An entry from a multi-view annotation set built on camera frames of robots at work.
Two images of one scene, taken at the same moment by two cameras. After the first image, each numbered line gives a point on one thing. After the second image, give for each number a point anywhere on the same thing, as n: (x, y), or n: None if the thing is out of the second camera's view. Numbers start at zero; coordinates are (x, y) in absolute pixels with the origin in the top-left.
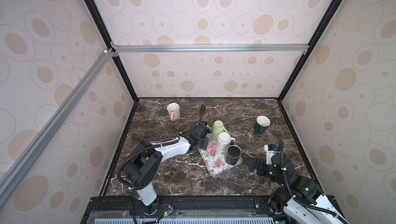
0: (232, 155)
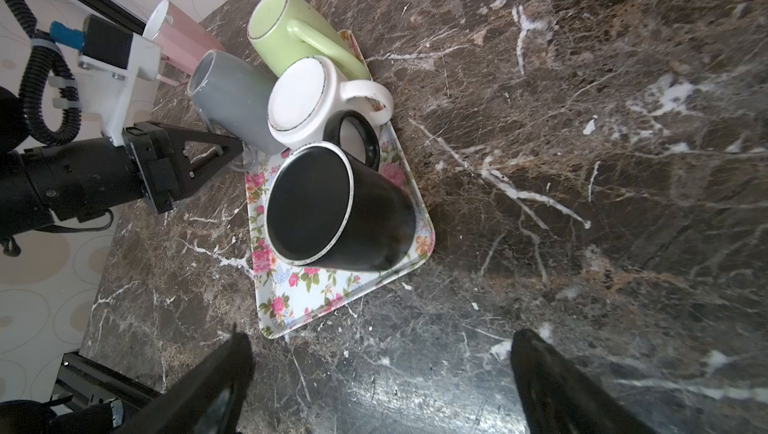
0: (328, 208)
